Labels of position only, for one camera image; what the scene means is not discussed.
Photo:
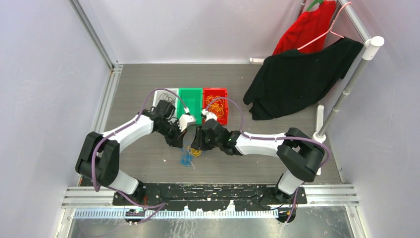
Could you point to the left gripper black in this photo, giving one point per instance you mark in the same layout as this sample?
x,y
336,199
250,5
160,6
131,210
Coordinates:
x,y
177,141

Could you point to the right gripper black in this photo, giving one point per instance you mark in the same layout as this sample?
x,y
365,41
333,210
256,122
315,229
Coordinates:
x,y
198,143

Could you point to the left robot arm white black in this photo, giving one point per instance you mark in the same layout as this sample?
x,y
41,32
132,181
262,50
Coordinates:
x,y
100,153

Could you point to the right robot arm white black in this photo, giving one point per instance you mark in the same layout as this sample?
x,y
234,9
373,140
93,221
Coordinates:
x,y
301,155

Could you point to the red plastic bin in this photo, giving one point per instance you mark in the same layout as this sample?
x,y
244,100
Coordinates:
x,y
218,107

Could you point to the green plastic bin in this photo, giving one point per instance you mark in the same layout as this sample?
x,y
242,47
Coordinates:
x,y
193,97

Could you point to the white plastic bin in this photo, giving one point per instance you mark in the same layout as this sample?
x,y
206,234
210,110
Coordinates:
x,y
166,96

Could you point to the black shirt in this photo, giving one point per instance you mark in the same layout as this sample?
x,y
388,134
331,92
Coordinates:
x,y
291,81

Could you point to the white clothes rack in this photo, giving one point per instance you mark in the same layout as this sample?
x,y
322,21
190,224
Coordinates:
x,y
372,46

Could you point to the red shirt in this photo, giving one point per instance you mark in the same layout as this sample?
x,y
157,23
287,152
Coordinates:
x,y
308,26

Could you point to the pink clothes hanger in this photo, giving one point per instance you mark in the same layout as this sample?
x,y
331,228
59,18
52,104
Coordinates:
x,y
329,29

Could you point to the green clothes hanger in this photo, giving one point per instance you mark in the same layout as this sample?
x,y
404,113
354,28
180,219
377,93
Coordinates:
x,y
314,3

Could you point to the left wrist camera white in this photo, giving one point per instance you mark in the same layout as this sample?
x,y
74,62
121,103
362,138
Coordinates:
x,y
186,120

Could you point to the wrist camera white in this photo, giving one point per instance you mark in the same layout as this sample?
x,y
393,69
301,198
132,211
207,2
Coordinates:
x,y
206,115
186,120

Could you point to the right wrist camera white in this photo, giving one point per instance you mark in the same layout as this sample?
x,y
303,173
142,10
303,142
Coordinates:
x,y
206,115

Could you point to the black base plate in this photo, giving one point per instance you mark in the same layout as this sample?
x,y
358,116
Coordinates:
x,y
213,197

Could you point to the white cable duct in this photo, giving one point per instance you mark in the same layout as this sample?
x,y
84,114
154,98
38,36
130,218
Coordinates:
x,y
125,213

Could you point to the aluminium frame post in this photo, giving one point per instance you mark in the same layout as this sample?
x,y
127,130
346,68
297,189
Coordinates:
x,y
89,21

